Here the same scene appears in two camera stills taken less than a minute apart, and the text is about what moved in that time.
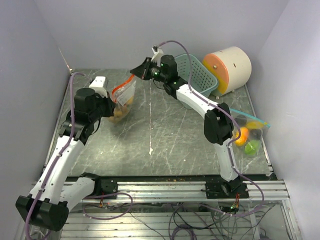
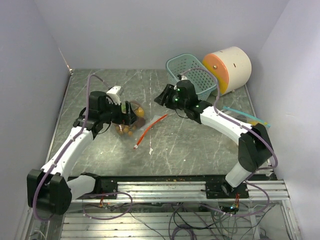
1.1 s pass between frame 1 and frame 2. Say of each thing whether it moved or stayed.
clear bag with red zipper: moved
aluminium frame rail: stayed
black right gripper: moved
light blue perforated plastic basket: stayed
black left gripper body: moved
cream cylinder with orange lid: stayed
